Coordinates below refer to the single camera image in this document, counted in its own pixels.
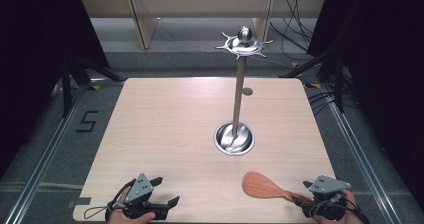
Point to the grey round table grommet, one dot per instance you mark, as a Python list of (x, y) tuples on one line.
[(247, 91)]

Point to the black tape strip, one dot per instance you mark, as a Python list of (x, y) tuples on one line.
[(81, 201)]

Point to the wooden rice spatula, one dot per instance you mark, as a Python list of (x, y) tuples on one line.
[(261, 185)]

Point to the light wooden desk frame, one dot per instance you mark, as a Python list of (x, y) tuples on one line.
[(146, 20)]

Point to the metal floor rail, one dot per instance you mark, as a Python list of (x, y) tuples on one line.
[(43, 157), (361, 157)]

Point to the black tripod stand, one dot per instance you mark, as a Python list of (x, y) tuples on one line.
[(338, 84), (68, 84)]

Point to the person's right hand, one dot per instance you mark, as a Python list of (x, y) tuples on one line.
[(350, 204)]

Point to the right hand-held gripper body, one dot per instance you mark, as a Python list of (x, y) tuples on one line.
[(328, 185)]

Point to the person's left hand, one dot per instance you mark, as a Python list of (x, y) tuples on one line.
[(121, 214)]

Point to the black curtain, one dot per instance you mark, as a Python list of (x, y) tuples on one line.
[(386, 77), (36, 67)]

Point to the metal utensil rack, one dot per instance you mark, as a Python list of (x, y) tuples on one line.
[(237, 114)]

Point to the yellow black floor tape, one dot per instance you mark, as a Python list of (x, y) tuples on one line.
[(312, 85), (295, 65), (96, 88)]

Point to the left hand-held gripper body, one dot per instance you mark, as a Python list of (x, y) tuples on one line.
[(140, 188)]

